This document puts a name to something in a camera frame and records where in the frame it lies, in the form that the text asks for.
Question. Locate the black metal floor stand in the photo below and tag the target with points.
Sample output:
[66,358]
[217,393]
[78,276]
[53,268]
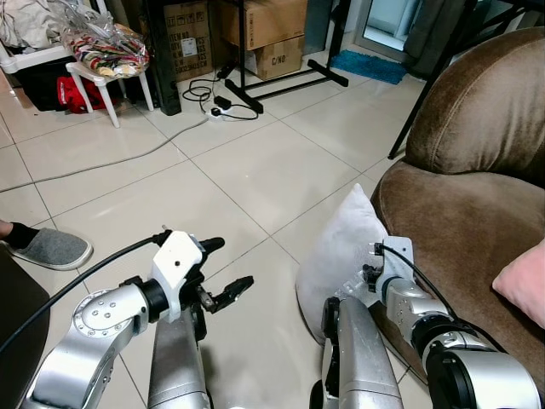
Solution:
[243,85]

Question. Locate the dark brown furniture edge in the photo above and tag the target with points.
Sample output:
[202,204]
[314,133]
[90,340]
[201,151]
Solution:
[17,341]

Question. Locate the large plain cardboard box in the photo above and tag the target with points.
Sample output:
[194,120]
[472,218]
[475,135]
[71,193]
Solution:
[272,21]

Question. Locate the clear plastic bag of goods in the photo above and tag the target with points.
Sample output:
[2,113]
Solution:
[106,47]

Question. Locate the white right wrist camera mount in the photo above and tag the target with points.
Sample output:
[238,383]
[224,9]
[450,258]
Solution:
[398,256]

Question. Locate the grey pillow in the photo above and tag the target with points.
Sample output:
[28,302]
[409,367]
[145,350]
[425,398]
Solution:
[341,247]

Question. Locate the blue door mat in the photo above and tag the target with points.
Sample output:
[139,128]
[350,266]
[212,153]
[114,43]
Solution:
[368,66]

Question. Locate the small cardboard box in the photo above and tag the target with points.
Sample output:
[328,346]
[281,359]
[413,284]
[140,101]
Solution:
[277,60]

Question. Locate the brown velvet sofa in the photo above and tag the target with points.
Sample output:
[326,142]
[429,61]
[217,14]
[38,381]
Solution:
[477,128]

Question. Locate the person's foot in grey slipper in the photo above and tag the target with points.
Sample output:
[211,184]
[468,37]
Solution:
[51,247]

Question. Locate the pink pillow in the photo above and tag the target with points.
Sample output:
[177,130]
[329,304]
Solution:
[524,285]

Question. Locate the red bag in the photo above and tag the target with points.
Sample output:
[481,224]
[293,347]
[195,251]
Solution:
[75,94]

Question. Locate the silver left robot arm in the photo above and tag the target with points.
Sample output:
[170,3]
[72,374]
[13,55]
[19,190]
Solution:
[94,328]

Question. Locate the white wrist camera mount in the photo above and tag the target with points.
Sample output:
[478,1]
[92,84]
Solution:
[398,256]
[174,264]

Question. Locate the dark grey curtain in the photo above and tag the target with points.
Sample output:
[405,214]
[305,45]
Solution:
[434,38]

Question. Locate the white table with clothes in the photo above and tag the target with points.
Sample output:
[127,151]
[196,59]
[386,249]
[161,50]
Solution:
[30,30]

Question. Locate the tall printed cardboard box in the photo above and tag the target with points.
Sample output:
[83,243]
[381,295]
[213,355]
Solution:
[187,38]

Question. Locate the white plastic stool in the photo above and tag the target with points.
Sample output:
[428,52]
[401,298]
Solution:
[100,78]

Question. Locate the black shelf post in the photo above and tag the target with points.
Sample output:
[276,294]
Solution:
[162,60]

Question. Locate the silver right robot leg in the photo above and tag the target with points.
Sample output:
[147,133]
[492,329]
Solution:
[362,358]

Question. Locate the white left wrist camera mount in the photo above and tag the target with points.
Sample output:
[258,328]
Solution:
[174,264]

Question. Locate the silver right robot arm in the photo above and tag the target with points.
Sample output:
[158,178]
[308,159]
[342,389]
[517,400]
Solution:
[464,362]

